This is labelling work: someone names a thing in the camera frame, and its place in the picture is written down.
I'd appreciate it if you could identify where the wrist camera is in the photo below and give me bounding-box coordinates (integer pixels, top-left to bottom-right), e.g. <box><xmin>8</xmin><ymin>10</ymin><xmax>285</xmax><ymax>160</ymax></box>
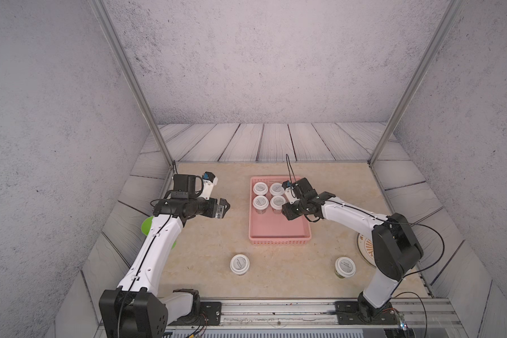
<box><xmin>200</xmin><ymin>172</ymin><xmax>218</xmax><ymax>200</ymax></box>
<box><xmin>282</xmin><ymin>180</ymin><xmax>299</xmax><ymax>204</ymax></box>

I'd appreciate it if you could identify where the aluminium frame post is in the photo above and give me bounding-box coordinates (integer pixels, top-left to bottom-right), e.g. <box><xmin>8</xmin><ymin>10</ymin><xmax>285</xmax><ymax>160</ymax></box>
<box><xmin>89</xmin><ymin>0</ymin><xmax>173</xmax><ymax>167</ymax></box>
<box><xmin>368</xmin><ymin>0</ymin><xmax>464</xmax><ymax>168</ymax></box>

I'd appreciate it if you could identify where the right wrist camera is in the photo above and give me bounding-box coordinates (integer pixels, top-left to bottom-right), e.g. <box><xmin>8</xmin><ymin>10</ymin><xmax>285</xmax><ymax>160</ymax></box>
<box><xmin>282</xmin><ymin>180</ymin><xmax>299</xmax><ymax>204</ymax></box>

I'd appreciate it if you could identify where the orange patterned plate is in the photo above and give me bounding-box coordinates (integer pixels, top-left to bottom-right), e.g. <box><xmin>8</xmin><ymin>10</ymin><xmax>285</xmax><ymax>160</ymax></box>
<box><xmin>357</xmin><ymin>234</ymin><xmax>376</xmax><ymax>267</ymax></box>

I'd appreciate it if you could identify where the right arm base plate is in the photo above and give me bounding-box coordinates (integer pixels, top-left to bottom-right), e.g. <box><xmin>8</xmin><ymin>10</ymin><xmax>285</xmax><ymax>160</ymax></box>
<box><xmin>335</xmin><ymin>301</ymin><xmax>400</xmax><ymax>326</ymax></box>

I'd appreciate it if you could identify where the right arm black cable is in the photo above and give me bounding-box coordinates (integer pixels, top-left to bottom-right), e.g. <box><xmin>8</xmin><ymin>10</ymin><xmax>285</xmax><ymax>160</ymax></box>
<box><xmin>284</xmin><ymin>154</ymin><xmax>446</xmax><ymax>338</ymax></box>

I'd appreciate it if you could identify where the pink perforated plastic basket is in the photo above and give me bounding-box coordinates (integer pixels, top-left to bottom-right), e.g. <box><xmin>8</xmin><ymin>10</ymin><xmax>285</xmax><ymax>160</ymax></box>
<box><xmin>249</xmin><ymin>175</ymin><xmax>311</xmax><ymax>244</ymax></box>

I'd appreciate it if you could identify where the right aluminium frame post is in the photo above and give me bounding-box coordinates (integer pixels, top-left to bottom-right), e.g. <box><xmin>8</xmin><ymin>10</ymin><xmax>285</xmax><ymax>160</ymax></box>
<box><xmin>368</xmin><ymin>0</ymin><xmax>464</xmax><ymax>168</ymax></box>

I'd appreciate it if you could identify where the yogurt cup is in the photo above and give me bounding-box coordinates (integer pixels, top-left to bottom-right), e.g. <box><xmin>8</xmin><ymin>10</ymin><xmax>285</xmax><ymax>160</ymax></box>
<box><xmin>270</xmin><ymin>196</ymin><xmax>287</xmax><ymax>214</ymax></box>
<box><xmin>252</xmin><ymin>182</ymin><xmax>269</xmax><ymax>196</ymax></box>
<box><xmin>230</xmin><ymin>253</ymin><xmax>250</xmax><ymax>275</ymax></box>
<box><xmin>269</xmin><ymin>183</ymin><xmax>285</xmax><ymax>197</ymax></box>
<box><xmin>252</xmin><ymin>195</ymin><xmax>270</xmax><ymax>214</ymax></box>
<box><xmin>335</xmin><ymin>256</ymin><xmax>356</xmax><ymax>279</ymax></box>

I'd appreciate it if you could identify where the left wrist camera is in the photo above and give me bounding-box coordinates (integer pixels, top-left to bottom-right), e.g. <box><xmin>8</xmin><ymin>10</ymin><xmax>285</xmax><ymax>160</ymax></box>
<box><xmin>200</xmin><ymin>172</ymin><xmax>218</xmax><ymax>200</ymax></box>

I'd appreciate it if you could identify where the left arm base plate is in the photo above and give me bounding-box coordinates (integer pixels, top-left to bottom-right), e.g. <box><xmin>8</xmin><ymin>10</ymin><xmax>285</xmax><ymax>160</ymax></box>
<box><xmin>170</xmin><ymin>301</ymin><xmax>222</xmax><ymax>327</ymax></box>

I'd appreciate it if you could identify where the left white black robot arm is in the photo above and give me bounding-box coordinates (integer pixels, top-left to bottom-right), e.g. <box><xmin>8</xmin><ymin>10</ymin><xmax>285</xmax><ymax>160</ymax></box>
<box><xmin>99</xmin><ymin>172</ymin><xmax>230</xmax><ymax>337</ymax></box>

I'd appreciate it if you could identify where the green plastic cup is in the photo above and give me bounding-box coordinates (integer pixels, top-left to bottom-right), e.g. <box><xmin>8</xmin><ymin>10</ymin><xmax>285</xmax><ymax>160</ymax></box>
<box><xmin>142</xmin><ymin>215</ymin><xmax>181</xmax><ymax>250</ymax></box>

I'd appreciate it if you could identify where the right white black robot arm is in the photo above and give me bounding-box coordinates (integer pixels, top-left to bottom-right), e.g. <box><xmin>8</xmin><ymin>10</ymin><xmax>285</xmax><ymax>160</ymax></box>
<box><xmin>283</xmin><ymin>177</ymin><xmax>423</xmax><ymax>323</ymax></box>

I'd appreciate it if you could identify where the left aluminium frame post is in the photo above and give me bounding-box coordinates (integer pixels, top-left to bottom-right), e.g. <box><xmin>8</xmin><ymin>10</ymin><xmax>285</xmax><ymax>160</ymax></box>
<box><xmin>89</xmin><ymin>0</ymin><xmax>173</xmax><ymax>167</ymax></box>

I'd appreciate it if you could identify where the aluminium front rail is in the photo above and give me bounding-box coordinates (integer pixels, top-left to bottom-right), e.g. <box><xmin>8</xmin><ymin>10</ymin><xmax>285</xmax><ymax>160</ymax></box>
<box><xmin>94</xmin><ymin>297</ymin><xmax>466</xmax><ymax>338</ymax></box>

